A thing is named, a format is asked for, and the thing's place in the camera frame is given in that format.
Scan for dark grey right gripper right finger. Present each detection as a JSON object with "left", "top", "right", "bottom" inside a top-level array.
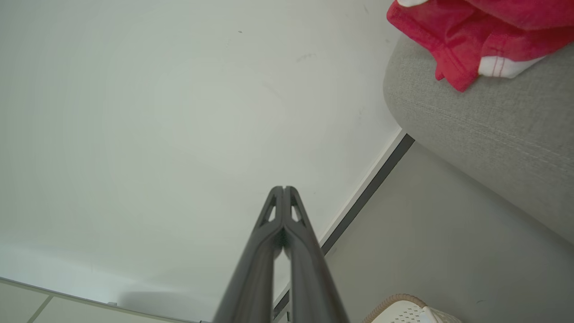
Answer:
[{"left": 285, "top": 186, "right": 350, "bottom": 323}]

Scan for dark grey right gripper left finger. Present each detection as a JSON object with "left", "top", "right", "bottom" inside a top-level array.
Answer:
[{"left": 213, "top": 186, "right": 284, "bottom": 323}]

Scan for red and white garment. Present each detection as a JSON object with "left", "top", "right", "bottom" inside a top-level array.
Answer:
[{"left": 387, "top": 0, "right": 574, "bottom": 93}]

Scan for white perforated basket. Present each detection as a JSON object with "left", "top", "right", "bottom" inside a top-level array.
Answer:
[{"left": 362, "top": 294, "right": 462, "bottom": 323}]

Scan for dark baseboard strip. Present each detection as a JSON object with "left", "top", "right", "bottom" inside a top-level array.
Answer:
[{"left": 271, "top": 129, "right": 416, "bottom": 323}]

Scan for grey fabric sofa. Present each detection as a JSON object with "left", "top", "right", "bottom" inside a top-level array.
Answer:
[{"left": 383, "top": 34, "right": 574, "bottom": 245}]

